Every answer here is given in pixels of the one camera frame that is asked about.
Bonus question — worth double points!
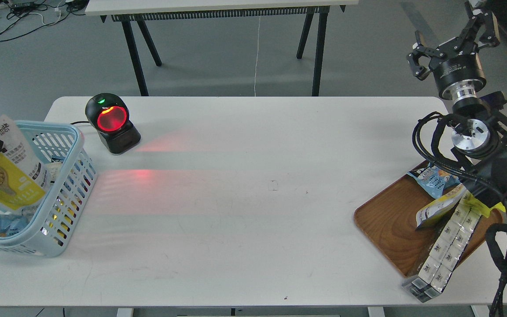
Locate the light blue plastic basket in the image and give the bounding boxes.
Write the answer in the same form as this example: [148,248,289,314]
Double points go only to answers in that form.
[0,121,97,257]

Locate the black leg background table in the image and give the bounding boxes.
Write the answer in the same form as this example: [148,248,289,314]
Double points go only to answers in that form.
[84,0,358,96]

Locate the blue snack bag in basket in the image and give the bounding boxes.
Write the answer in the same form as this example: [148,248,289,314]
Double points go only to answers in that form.
[0,214,29,237]

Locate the yellow cartoon snack pack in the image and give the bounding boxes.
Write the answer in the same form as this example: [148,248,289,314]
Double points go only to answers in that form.
[460,191,506,218]

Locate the silver white cracker box pack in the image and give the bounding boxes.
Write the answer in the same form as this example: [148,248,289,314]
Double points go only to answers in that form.
[402,203,481,303]

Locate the black floor cables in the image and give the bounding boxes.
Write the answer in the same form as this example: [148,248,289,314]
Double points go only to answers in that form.
[0,0,87,44]

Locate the yellow white snack pouch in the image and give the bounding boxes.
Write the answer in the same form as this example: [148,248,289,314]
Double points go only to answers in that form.
[0,115,50,214]
[415,184,467,229]

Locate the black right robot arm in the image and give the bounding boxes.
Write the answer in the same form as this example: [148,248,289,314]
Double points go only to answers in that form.
[406,1,507,317]

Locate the black barcode scanner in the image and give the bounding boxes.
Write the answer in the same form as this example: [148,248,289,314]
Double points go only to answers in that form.
[85,93,141,155]

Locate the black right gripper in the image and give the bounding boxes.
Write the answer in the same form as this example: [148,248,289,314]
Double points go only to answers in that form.
[407,0,500,100]

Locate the white hanging cable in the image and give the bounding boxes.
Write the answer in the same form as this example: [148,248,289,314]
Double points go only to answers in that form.
[253,15,261,96]

